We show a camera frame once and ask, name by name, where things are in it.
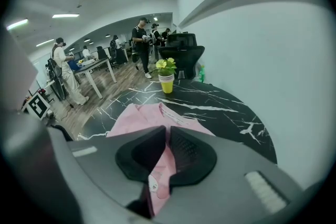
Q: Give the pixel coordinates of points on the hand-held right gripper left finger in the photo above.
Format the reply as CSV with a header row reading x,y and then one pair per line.
x,y
105,165

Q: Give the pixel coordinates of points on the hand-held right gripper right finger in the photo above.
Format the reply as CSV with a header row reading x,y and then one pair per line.
x,y
223,165

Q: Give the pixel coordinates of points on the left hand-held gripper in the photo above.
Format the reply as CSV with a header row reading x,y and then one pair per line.
x,y
36,106

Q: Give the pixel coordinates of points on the pink sweatshirt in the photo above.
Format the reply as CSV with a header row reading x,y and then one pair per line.
x,y
147,118

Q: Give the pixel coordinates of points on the black marble round table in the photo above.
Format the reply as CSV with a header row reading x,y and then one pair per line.
x,y
210,102

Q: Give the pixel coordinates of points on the white-legged dark-top desk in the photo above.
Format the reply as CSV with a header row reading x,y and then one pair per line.
x,y
92,64

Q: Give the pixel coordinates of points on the green plastic bottle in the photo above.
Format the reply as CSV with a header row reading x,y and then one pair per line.
x,y
201,74

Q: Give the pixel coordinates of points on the yellow potted flower plant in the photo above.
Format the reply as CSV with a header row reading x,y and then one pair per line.
x,y
167,78

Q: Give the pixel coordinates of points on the black office chair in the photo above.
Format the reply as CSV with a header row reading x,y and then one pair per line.
x,y
183,55

